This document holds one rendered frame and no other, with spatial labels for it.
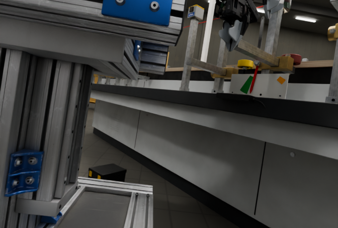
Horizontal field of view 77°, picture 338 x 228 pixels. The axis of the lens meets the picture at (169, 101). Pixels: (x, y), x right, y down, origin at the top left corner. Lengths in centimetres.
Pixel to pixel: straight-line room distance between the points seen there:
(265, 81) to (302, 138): 26
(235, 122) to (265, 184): 36
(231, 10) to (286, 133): 51
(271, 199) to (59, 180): 96
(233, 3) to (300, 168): 78
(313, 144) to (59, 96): 82
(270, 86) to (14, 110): 85
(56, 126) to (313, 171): 100
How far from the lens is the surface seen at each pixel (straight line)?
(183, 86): 130
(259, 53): 84
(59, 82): 54
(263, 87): 97
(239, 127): 104
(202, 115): 118
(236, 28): 72
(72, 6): 33
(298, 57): 108
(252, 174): 126
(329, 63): 113
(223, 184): 137
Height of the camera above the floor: 63
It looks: level
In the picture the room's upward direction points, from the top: 9 degrees clockwise
